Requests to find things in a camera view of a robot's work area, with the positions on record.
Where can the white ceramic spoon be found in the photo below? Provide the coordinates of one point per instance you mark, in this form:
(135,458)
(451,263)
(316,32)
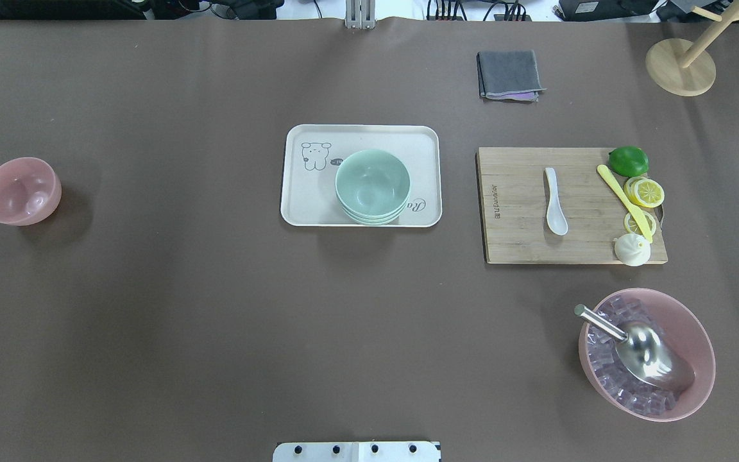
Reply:
(555,217)

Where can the small pink bowl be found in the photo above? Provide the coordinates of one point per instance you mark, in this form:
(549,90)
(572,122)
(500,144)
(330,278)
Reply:
(30,190)

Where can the large pink bowl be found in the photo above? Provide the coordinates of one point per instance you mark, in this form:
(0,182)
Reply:
(682,332)

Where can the green stacked bowls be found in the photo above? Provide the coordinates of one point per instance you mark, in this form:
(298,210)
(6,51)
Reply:
(373,186)

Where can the cream cartoon tray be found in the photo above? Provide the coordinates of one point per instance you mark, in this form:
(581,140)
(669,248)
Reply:
(314,152)

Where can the bamboo cutting board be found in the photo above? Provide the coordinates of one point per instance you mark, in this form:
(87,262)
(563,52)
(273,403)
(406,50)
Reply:
(514,199)

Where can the grey folded cloth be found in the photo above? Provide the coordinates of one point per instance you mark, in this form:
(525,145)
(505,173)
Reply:
(508,75)

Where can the white toy bun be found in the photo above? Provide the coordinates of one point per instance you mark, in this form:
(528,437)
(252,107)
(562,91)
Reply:
(632,249)

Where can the green toy lime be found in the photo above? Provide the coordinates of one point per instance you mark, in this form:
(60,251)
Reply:
(628,161)

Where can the yellow plastic knife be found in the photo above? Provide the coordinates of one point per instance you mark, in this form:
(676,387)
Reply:
(634,210)

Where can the upper lemon slice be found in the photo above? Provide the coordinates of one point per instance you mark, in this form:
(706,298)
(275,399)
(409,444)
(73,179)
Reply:
(644,192)

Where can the metal ice scoop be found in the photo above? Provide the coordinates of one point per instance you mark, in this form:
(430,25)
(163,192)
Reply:
(643,352)

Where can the wooden cup tree stand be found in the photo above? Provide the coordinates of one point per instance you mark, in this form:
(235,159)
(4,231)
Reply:
(684,67)

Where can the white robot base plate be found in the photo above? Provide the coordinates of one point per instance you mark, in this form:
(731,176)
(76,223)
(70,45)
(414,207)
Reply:
(358,451)

